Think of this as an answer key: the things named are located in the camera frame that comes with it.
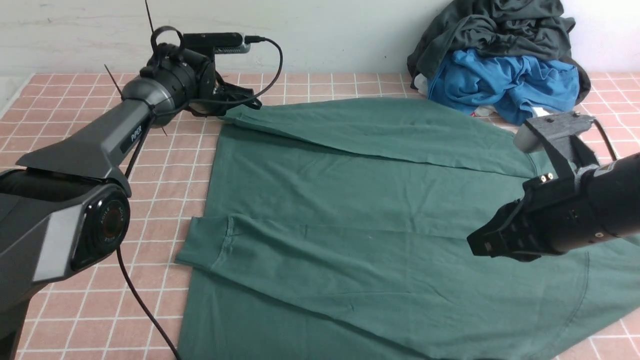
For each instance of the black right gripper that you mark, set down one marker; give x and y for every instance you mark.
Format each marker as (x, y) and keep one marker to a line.
(552, 218)

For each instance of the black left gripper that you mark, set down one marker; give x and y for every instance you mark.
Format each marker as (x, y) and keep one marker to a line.
(216, 96)

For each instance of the green long-sleeved shirt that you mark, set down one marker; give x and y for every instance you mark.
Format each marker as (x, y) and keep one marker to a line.
(337, 231)

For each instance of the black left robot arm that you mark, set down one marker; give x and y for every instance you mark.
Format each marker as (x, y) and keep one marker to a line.
(65, 207)

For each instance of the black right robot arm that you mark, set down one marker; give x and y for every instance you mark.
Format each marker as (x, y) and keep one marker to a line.
(613, 192)

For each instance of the blue crumpled garment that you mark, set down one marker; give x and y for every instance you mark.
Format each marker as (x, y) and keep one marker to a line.
(513, 85)

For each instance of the dark grey crumpled garment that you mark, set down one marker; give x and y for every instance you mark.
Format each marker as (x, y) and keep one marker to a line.
(498, 28)

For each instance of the pink grid tablecloth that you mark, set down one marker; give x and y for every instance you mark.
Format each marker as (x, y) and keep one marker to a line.
(93, 316)

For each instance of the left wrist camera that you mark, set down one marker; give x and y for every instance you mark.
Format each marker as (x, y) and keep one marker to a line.
(217, 43)

